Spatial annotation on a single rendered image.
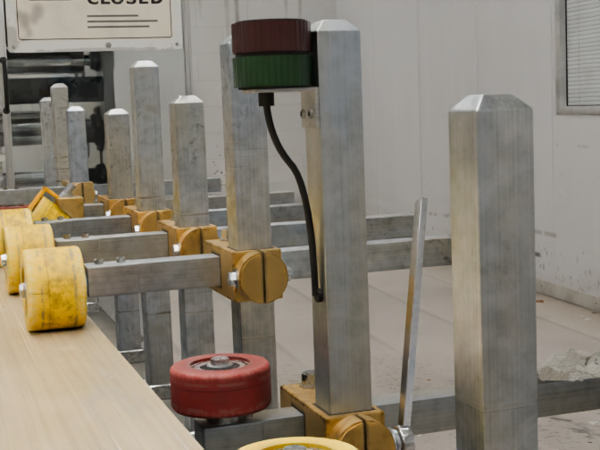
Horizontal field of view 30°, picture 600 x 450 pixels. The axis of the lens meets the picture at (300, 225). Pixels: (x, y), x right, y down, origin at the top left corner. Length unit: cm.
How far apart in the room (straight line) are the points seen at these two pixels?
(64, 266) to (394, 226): 53
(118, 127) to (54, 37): 130
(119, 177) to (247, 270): 78
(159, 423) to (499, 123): 31
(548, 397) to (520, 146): 42
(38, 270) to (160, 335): 54
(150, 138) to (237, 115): 50
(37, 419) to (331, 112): 31
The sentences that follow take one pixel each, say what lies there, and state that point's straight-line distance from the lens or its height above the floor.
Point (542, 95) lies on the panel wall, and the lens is 636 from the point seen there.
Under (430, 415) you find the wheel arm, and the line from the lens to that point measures 96.
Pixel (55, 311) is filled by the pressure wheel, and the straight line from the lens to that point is 109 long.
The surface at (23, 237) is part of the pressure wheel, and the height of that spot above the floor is 97.
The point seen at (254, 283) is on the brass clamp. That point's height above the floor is 94.
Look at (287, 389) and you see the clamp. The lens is 96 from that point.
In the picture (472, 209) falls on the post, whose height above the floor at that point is 105.
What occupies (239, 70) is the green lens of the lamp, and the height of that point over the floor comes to 114.
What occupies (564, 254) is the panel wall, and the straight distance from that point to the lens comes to 621.
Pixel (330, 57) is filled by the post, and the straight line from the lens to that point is 85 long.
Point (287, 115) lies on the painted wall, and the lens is 982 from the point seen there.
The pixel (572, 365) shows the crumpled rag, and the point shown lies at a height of 87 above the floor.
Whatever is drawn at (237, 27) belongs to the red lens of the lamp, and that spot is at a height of 117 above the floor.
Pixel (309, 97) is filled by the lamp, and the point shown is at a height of 111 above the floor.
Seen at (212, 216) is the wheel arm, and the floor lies 95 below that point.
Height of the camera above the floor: 111
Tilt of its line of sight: 6 degrees down
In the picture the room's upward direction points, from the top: 2 degrees counter-clockwise
